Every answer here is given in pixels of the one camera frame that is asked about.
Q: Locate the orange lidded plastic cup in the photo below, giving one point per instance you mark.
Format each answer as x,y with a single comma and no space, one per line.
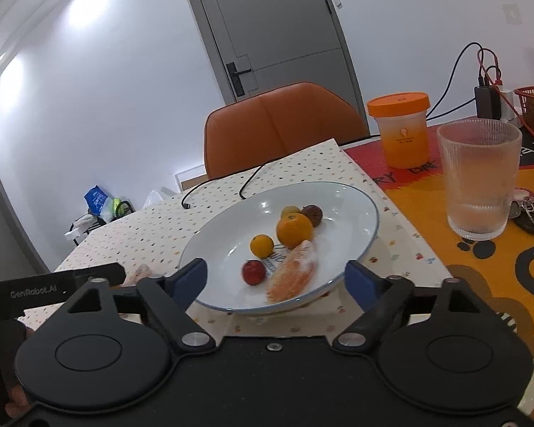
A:
401,119

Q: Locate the white wall switch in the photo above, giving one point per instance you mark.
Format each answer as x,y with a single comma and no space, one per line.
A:
512,14

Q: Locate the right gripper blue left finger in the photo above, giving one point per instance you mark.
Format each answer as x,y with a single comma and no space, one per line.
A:
166,303

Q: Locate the white plate with blue rim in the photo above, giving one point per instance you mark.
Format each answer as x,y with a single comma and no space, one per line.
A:
280,244

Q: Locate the person's left hand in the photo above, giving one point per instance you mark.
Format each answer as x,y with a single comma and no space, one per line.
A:
13,398

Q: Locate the peeled citrus segment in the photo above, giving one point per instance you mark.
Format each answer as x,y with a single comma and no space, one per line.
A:
294,274

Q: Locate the small orange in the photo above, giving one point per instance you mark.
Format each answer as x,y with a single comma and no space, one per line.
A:
262,246

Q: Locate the black wire rack with bags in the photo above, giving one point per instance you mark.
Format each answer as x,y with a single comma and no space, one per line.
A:
102,209

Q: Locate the cardboard box by wall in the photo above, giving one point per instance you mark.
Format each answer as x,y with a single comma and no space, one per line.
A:
190,178

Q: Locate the orange leather chair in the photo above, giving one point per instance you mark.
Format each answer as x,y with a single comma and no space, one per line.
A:
272,125

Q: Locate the ribbed clear drinking glass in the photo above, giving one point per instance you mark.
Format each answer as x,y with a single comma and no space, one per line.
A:
480,160

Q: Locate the dark red fruit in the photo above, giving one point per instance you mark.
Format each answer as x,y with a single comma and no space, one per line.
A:
313,213

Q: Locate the black charger on power strip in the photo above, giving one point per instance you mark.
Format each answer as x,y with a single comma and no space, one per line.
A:
488,102

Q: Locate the bunch of keys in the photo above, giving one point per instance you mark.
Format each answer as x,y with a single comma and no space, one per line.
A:
521,210

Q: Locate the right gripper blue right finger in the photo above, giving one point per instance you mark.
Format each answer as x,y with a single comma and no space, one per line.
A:
381,301

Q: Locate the green brown longan front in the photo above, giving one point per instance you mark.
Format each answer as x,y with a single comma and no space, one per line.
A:
288,210

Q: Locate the white plastic bag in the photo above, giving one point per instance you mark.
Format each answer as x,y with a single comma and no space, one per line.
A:
157,195

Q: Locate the orange cartoon table mat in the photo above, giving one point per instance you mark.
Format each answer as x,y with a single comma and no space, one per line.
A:
501,270

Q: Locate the grey door with handle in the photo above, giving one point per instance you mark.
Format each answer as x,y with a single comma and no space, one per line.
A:
256,46

